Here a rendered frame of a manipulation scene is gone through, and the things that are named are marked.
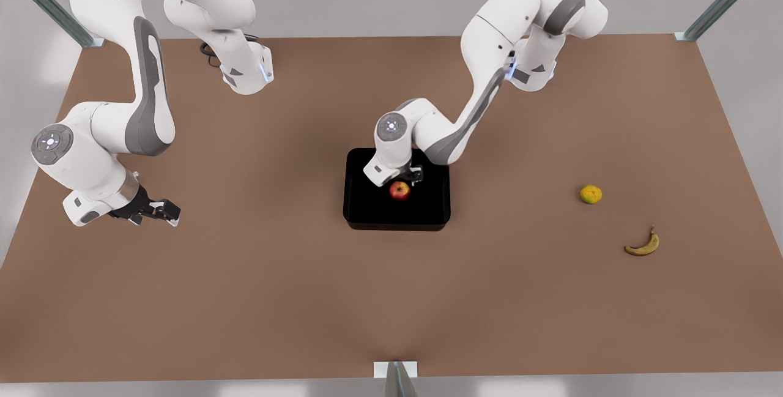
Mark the red apple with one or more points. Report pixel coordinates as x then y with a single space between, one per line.
399 191

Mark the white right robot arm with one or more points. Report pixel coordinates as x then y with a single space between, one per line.
147 109

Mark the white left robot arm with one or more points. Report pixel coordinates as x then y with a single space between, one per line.
489 48

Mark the black rectangular tray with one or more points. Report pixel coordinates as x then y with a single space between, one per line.
422 207

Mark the yellow-green orange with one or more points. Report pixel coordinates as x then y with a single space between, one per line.
591 194

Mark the ripe yellow banana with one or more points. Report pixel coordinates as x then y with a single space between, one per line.
643 248

